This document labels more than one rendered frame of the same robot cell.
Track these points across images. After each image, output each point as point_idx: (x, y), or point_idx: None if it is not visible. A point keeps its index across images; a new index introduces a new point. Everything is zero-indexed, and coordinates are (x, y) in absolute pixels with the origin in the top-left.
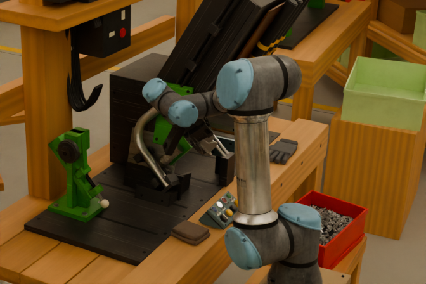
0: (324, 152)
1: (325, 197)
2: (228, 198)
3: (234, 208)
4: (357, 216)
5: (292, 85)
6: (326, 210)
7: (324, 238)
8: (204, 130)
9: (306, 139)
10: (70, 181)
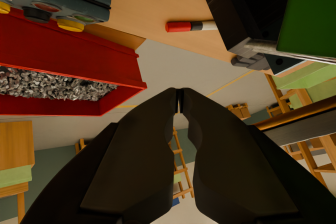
0: None
1: (129, 94)
2: (71, 14)
3: (27, 19)
4: (80, 115)
5: None
6: (115, 86)
7: (30, 93)
8: None
9: (269, 69)
10: None
